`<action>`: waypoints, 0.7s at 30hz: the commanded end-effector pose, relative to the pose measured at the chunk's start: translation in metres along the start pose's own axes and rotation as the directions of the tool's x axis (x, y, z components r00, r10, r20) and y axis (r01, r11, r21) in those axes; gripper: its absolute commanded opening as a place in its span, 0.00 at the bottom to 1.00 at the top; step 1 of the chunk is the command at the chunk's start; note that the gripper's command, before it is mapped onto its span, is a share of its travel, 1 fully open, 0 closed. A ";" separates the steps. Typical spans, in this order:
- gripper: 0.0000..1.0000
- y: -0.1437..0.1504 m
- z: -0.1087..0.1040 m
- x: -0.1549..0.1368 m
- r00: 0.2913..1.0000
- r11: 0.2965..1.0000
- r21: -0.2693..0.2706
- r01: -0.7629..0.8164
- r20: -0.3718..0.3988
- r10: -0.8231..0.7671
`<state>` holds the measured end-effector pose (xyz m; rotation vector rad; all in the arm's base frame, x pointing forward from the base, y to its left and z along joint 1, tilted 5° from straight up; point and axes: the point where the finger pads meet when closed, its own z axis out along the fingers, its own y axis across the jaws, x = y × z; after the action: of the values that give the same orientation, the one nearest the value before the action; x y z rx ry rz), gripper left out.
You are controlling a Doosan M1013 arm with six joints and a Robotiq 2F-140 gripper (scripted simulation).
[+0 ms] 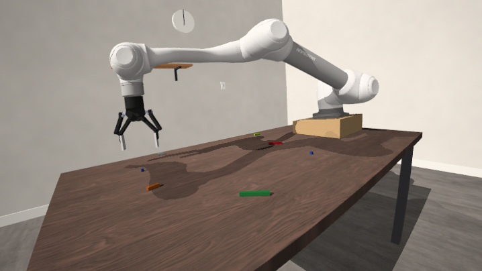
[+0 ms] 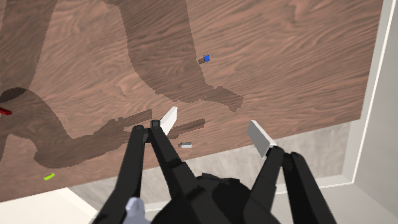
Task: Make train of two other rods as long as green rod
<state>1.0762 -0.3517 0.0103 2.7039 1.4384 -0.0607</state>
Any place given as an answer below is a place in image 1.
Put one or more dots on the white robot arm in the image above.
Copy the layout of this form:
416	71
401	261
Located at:
268	40

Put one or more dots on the orange rod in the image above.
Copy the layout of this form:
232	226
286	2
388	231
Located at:
152	186

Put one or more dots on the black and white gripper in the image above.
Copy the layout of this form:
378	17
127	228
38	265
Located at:
137	114

